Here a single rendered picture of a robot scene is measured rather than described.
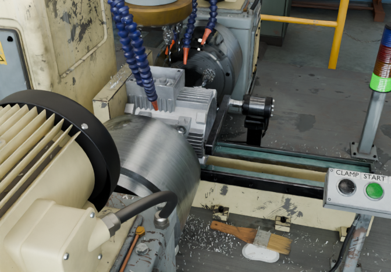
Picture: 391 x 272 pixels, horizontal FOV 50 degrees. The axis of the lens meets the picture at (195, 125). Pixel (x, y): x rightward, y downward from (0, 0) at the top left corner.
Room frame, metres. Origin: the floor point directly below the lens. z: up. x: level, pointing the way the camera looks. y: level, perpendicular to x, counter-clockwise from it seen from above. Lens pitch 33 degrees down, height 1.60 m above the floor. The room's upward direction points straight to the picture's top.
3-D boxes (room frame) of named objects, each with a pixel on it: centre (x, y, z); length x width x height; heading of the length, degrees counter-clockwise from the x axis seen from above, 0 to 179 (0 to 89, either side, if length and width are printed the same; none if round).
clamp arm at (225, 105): (0.92, -0.06, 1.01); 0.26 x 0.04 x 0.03; 166
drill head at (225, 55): (1.24, -0.02, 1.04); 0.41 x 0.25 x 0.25; 166
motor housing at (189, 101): (0.92, 0.06, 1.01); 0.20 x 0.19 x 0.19; 76
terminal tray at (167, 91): (0.93, 0.10, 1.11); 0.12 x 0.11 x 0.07; 76
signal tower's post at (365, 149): (1.09, -0.54, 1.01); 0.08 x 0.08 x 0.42; 76
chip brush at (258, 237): (0.73, -0.14, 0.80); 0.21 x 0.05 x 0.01; 68
